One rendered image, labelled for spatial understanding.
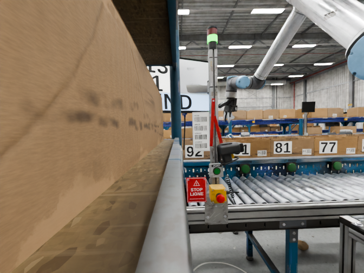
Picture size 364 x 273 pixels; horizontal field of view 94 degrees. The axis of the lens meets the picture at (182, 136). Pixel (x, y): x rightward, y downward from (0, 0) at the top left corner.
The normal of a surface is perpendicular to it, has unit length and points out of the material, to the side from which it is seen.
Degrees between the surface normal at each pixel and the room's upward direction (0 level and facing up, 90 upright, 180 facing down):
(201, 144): 90
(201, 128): 90
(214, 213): 90
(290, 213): 90
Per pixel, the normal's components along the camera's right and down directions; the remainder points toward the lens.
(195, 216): 0.03, 0.05
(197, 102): 0.37, -0.03
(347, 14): -0.76, -0.24
